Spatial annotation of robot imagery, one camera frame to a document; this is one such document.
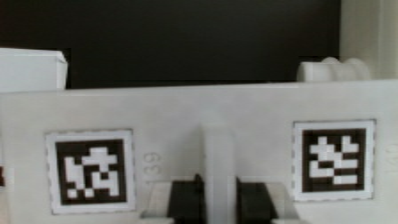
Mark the white cabinet top block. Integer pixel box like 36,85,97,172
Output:
0,48,68,93

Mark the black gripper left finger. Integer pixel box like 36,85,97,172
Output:
141,173,207,224

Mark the small white cabinet panel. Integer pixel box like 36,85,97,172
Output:
0,80,398,224

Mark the white cabinet body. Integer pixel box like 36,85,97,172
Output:
297,0,398,82

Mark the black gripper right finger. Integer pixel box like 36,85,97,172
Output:
235,176,304,224

